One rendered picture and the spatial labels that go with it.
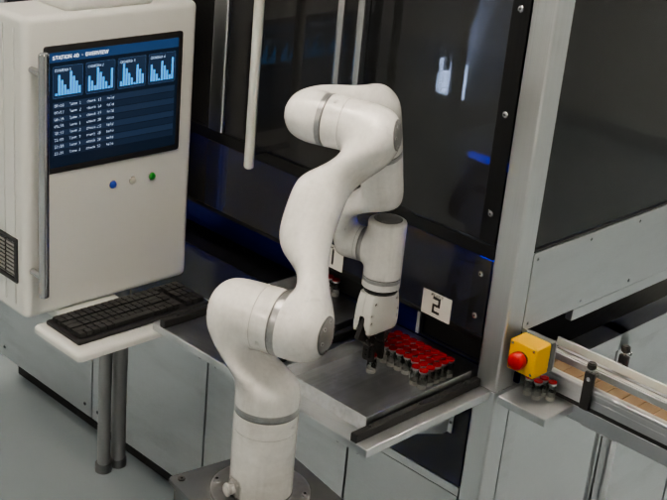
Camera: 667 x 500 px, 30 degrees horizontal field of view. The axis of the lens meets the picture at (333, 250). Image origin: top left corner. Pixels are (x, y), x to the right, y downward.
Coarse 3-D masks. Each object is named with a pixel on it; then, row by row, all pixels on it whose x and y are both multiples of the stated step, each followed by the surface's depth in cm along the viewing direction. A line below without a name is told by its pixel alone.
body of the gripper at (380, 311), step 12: (360, 300) 269; (372, 300) 268; (384, 300) 269; (396, 300) 273; (360, 312) 270; (372, 312) 268; (384, 312) 271; (396, 312) 275; (372, 324) 270; (384, 324) 273
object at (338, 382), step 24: (336, 360) 283; (360, 360) 284; (312, 384) 272; (336, 384) 273; (360, 384) 273; (384, 384) 274; (408, 384) 275; (456, 384) 274; (336, 408) 260; (360, 408) 264; (384, 408) 258
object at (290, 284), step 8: (280, 280) 313; (288, 280) 315; (296, 280) 317; (288, 288) 316; (336, 304) 311; (344, 304) 311; (352, 304) 311; (336, 312) 306; (344, 312) 306; (352, 312) 307; (336, 320) 302; (344, 320) 295; (352, 320) 297; (336, 328) 293
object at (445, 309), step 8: (424, 288) 283; (424, 296) 284; (432, 296) 282; (440, 296) 280; (424, 304) 284; (432, 304) 283; (448, 304) 279; (432, 312) 283; (440, 312) 281; (448, 312) 280; (448, 320) 280
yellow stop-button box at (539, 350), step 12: (516, 336) 268; (528, 336) 269; (540, 336) 269; (516, 348) 267; (528, 348) 265; (540, 348) 264; (552, 348) 268; (528, 360) 266; (540, 360) 266; (552, 360) 269; (528, 372) 266; (540, 372) 267
